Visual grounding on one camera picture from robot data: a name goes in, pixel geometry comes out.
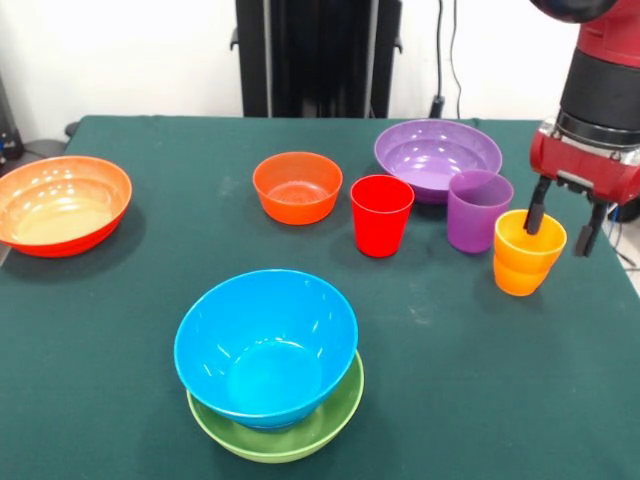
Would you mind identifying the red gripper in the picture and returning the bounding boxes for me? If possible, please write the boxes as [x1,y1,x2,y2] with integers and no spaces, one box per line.
[523,128,640,259]

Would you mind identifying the orange cup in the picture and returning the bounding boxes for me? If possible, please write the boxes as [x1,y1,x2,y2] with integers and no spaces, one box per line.
[493,208,569,297]

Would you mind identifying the small orange bowl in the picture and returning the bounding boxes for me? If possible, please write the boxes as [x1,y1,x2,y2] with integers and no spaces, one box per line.
[252,151,344,226]

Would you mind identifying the large light blue bowl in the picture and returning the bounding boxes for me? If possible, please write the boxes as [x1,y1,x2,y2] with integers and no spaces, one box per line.
[173,268,360,430]

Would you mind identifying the green bowl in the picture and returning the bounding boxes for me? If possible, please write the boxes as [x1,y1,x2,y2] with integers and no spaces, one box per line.
[186,349,366,464]

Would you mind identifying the large orange bowl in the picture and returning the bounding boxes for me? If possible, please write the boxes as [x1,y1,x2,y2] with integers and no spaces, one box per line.
[0,155,133,259]

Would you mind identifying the purple cup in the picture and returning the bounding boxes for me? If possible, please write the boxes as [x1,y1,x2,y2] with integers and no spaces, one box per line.
[446,169,516,255]

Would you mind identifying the purple bowl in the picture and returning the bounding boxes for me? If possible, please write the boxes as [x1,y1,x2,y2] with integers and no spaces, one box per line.
[373,118,503,205]

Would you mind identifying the red cup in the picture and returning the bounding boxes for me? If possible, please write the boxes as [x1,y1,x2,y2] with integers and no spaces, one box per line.
[349,174,416,259]

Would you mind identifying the dark green table cloth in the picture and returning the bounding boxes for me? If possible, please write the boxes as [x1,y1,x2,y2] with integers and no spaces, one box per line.
[0,115,640,480]

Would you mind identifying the grey office chair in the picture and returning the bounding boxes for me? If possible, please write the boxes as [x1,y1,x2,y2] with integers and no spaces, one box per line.
[9,138,69,164]

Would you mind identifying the black equipment stand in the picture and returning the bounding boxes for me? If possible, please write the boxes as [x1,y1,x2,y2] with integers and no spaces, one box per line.
[0,74,22,161]

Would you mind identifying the bundle of floor cables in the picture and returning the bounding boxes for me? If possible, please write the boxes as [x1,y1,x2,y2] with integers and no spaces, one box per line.
[597,202,640,274]

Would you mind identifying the black cable with plug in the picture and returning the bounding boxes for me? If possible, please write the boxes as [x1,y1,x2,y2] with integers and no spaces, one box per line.
[429,0,447,119]

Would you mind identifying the thin black cable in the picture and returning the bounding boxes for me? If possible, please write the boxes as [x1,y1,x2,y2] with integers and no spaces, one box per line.
[449,0,481,126]

